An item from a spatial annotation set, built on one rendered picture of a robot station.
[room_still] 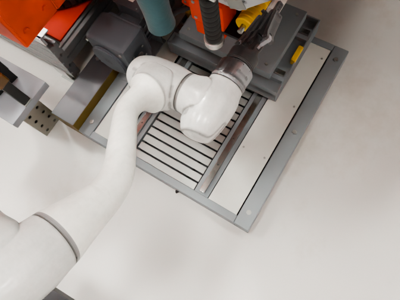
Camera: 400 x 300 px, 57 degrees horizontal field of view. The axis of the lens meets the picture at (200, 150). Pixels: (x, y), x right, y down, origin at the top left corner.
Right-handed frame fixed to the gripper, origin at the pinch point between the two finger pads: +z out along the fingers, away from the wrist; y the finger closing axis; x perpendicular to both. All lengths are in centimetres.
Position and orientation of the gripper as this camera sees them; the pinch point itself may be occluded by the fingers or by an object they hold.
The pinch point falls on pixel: (277, 3)
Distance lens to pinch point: 103.7
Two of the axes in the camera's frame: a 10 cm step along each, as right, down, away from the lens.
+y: 5.1, 1.2, -8.5
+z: 5.2, -8.3, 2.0
